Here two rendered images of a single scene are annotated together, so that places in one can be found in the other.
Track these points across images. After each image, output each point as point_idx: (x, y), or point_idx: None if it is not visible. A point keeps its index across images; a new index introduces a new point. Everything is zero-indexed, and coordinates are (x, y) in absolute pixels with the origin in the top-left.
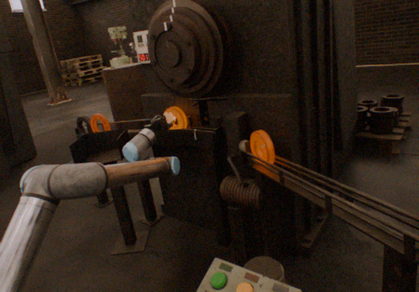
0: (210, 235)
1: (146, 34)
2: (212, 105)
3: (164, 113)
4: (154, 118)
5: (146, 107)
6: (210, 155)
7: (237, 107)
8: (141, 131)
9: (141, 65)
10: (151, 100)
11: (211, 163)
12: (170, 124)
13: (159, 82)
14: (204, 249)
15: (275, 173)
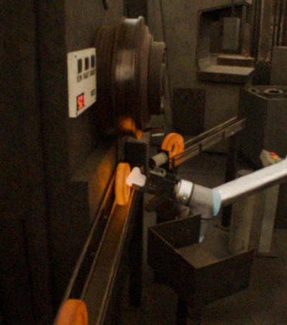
0: (126, 319)
1: (85, 58)
2: (119, 146)
3: (135, 172)
4: (158, 174)
5: (91, 199)
6: (143, 196)
7: (125, 137)
8: (190, 183)
9: (69, 121)
10: (96, 178)
11: (143, 206)
12: (146, 179)
13: (81, 146)
14: (153, 315)
15: (196, 149)
